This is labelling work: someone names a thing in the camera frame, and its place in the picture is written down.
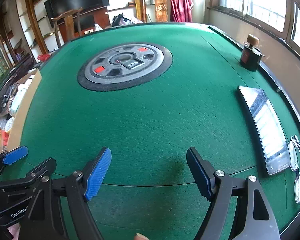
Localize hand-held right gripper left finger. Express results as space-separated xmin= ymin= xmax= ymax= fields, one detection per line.
xmin=20 ymin=147 xmax=112 ymax=240

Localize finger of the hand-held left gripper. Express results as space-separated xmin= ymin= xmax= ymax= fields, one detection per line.
xmin=0 ymin=157 xmax=57 ymax=189
xmin=0 ymin=145 xmax=28 ymax=180

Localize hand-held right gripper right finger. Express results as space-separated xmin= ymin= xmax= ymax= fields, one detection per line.
xmin=186 ymin=147 xmax=280 ymax=240

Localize cardboard box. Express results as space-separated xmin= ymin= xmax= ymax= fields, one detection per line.
xmin=0 ymin=69 xmax=43 ymax=155

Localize smartphone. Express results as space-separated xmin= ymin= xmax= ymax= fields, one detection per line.
xmin=238 ymin=85 xmax=291 ymax=175

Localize folding mahjong table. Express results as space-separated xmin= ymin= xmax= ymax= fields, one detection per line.
xmin=0 ymin=54 xmax=37 ymax=100

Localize eyeglasses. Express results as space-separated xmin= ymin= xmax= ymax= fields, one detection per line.
xmin=288 ymin=135 xmax=300 ymax=204

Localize round mahjong table console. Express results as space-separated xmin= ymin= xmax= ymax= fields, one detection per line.
xmin=77 ymin=42 xmax=173 ymax=92

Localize dark bottle with wooden cap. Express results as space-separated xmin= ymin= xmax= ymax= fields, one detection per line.
xmin=239 ymin=34 xmax=263 ymax=72

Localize dark wooden chair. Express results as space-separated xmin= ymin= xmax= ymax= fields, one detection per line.
xmin=51 ymin=7 xmax=83 ymax=48

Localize pile of clothes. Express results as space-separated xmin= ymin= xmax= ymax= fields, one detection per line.
xmin=111 ymin=14 xmax=143 ymax=27

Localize black television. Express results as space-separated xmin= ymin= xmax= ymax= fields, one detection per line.
xmin=44 ymin=0 xmax=110 ymax=23

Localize red cloth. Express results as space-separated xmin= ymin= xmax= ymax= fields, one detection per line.
xmin=170 ymin=0 xmax=194 ymax=23

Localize carved wooden chair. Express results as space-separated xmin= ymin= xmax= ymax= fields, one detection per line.
xmin=137 ymin=0 xmax=172 ymax=23

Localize window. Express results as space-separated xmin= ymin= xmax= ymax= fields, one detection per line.
xmin=219 ymin=0 xmax=300 ymax=48

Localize wooden wall shelf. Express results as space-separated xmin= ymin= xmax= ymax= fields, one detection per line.
xmin=2 ymin=0 xmax=56 ymax=55

